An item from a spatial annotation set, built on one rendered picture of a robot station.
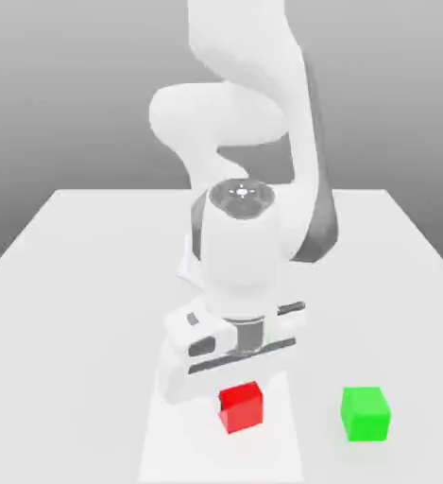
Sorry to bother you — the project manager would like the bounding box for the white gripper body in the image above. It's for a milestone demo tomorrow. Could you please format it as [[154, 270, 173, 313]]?
[[162, 335, 298, 406]]

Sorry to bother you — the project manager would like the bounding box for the small green cube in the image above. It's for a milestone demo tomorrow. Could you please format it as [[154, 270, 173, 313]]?
[[339, 386, 392, 442]]

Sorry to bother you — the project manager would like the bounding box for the small red cube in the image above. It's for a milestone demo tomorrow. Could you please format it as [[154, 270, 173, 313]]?
[[217, 380, 264, 435]]

